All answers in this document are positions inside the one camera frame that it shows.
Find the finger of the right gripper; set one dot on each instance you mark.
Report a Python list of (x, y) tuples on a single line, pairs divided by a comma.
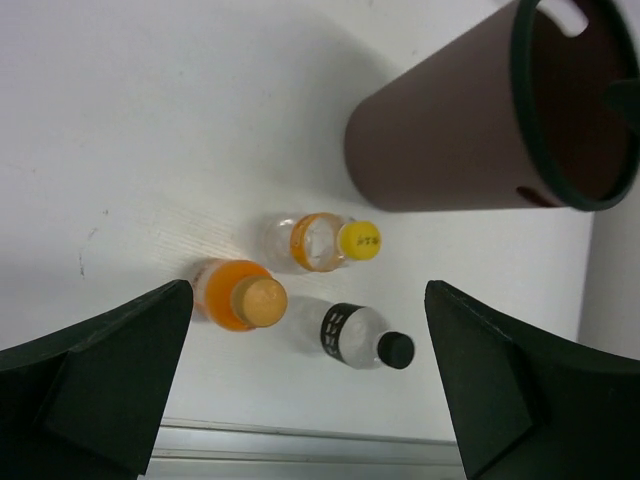
[(623, 97)]

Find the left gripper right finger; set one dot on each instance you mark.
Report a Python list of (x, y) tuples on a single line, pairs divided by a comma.
[(527, 404)]

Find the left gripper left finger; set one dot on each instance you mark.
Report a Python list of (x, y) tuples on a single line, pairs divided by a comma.
[(86, 402)]

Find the dark brown plastic bin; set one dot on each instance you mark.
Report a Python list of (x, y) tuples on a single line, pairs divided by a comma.
[(511, 114)]

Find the clear bottle black cap left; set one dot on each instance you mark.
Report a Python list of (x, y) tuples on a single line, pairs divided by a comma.
[(354, 335)]

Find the clear bottle yellow cap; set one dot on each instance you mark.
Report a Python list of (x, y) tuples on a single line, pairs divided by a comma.
[(319, 242)]

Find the aluminium table frame rail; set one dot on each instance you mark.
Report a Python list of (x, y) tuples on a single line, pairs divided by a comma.
[(204, 450)]

